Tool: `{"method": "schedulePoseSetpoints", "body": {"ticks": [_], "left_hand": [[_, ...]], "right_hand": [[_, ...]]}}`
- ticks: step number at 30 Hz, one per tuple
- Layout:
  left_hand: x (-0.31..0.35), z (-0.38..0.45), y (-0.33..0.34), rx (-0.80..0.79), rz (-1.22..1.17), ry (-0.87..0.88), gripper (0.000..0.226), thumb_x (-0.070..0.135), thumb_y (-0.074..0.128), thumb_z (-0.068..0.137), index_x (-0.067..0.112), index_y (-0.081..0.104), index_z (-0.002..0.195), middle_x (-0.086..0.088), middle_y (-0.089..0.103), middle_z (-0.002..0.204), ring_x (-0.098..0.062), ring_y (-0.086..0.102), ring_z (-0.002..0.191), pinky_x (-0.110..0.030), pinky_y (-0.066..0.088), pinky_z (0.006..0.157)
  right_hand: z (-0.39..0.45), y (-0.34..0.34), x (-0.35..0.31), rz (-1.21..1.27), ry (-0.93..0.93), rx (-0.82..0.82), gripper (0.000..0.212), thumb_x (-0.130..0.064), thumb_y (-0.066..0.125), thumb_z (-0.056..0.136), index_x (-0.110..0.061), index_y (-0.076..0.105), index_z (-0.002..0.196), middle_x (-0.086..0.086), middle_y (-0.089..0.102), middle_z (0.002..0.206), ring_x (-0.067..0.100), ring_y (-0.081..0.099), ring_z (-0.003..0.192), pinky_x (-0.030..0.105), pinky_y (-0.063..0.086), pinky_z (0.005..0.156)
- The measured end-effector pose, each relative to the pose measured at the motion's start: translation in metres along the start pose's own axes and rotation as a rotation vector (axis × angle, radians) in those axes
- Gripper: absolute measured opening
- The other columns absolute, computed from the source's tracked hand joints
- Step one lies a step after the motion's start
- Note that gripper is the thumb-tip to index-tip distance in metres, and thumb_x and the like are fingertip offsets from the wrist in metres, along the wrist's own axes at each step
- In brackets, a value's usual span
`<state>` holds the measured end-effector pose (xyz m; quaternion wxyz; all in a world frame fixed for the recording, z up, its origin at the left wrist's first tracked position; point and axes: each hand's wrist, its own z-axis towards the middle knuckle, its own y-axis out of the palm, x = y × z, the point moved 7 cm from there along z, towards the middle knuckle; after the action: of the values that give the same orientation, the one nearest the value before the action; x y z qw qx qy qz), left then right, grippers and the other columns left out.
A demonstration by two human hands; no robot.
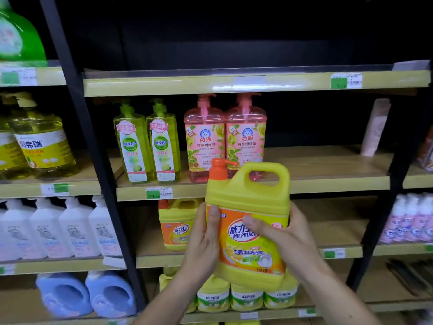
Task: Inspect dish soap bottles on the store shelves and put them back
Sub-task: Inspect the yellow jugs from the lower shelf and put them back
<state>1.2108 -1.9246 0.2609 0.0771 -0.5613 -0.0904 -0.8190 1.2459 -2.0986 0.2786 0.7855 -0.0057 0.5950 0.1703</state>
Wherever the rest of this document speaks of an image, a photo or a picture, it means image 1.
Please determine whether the yellow dish soap pump bottle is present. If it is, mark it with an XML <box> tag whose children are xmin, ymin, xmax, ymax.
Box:
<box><xmin>0</xmin><ymin>118</ymin><xmax>31</xmax><ymax>180</ymax></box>
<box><xmin>1</xmin><ymin>92</ymin><xmax>80</xmax><ymax>179</ymax></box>

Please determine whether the plain white label card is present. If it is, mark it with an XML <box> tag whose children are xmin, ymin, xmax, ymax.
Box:
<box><xmin>102</xmin><ymin>256</ymin><xmax>126</xmax><ymax>269</ymax></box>

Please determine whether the round green hand wash bottle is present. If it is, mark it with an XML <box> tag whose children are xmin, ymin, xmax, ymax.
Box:
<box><xmin>0</xmin><ymin>0</ymin><xmax>48</xmax><ymax>66</ymax></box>

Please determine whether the wooden shelf rack black frame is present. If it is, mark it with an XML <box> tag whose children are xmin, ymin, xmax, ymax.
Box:
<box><xmin>0</xmin><ymin>0</ymin><xmax>433</xmax><ymax>325</ymax></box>

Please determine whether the light blue detergent jug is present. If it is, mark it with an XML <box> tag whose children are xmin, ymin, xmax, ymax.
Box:
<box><xmin>35</xmin><ymin>273</ymin><xmax>94</xmax><ymax>319</ymax></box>
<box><xmin>84</xmin><ymin>270</ymin><xmax>137</xmax><ymax>319</ymax></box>

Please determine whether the person's left forearm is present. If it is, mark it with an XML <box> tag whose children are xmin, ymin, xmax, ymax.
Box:
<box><xmin>132</xmin><ymin>265</ymin><xmax>217</xmax><ymax>325</ymax></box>

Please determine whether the slim green dish soap bottle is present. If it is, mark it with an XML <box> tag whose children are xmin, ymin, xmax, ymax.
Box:
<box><xmin>113</xmin><ymin>99</ymin><xmax>156</xmax><ymax>183</ymax></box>

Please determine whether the person's left hand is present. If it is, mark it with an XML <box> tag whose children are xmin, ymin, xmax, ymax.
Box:
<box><xmin>181</xmin><ymin>202</ymin><xmax>222</xmax><ymax>285</ymax></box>

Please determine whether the pale purple white pack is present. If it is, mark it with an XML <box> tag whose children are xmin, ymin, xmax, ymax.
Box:
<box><xmin>394</xmin><ymin>193</ymin><xmax>420</xmax><ymax>243</ymax></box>
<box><xmin>378</xmin><ymin>194</ymin><xmax>406</xmax><ymax>244</ymax></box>
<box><xmin>421</xmin><ymin>196</ymin><xmax>433</xmax><ymax>242</ymax></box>
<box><xmin>405</xmin><ymin>192</ymin><xmax>433</xmax><ymax>242</ymax></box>

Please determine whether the person's right hand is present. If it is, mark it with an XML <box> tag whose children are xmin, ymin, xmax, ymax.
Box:
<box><xmin>242</xmin><ymin>201</ymin><xmax>331</xmax><ymax>285</ymax></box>

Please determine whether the yellow orange detergent jug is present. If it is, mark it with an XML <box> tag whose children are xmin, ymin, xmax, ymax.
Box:
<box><xmin>158</xmin><ymin>198</ymin><xmax>204</xmax><ymax>251</ymax></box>

